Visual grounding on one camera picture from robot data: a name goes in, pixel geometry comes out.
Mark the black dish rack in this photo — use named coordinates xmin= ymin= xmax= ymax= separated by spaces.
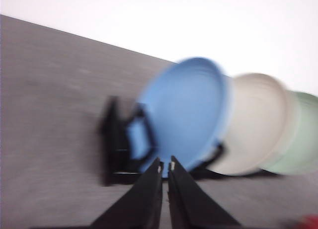
xmin=97 ymin=97 xmax=279 ymax=185

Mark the green plate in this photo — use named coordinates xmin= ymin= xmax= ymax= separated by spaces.
xmin=264 ymin=90 xmax=318 ymax=175

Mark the white plate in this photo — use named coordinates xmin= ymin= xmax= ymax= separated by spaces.
xmin=208 ymin=73 xmax=290 ymax=175

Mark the blue plate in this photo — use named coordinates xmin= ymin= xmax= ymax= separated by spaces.
xmin=129 ymin=57 xmax=230 ymax=178

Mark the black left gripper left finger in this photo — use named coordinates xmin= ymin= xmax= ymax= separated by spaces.
xmin=90 ymin=157 xmax=164 ymax=229

